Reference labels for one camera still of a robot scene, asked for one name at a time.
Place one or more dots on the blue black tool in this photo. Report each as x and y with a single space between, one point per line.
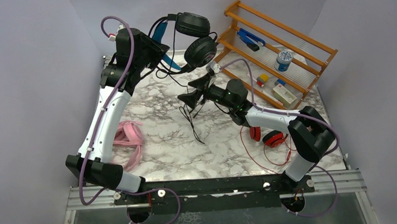
252 41

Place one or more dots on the red black headphones with cable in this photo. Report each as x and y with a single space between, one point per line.
271 140

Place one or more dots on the yellow red small block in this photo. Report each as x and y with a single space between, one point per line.
262 79

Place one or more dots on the white red pen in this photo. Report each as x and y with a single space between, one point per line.
264 92

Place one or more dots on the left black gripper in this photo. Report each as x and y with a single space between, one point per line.
157 49

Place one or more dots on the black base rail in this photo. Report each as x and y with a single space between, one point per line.
214 194

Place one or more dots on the blue white round container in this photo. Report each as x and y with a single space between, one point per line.
283 60

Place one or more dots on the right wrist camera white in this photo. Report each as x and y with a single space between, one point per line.
212 69

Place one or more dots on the black blue headphones with cable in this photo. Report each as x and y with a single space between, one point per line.
198 54

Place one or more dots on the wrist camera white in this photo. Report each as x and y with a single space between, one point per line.
212 69
112 36

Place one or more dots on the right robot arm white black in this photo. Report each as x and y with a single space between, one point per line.
312 136

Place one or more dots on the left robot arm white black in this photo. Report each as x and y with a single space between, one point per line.
92 163

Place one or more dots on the pink headphones with cable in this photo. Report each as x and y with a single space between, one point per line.
129 134

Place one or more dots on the white small box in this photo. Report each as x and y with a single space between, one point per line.
283 95

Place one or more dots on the orange wooden rack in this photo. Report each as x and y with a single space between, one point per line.
311 57

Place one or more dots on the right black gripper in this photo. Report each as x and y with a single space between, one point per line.
191 98

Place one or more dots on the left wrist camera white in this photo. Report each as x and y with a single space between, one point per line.
112 36

